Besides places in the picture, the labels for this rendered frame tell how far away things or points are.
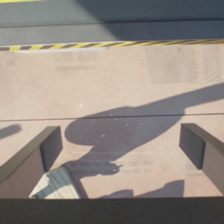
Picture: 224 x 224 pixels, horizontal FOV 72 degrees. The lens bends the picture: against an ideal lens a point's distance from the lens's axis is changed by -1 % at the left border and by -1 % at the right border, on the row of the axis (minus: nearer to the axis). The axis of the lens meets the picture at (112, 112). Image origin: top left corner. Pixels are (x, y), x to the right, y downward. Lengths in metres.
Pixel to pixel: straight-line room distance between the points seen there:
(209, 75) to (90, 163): 0.51
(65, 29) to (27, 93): 0.42
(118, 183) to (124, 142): 0.18
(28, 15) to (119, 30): 0.10
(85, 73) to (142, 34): 0.35
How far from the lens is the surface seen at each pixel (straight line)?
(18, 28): 0.22
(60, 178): 0.66
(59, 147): 0.16
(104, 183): 0.67
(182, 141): 0.17
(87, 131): 0.56
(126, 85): 0.51
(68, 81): 0.53
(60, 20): 0.20
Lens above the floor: 0.51
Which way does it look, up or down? 74 degrees down
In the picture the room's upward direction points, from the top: 177 degrees counter-clockwise
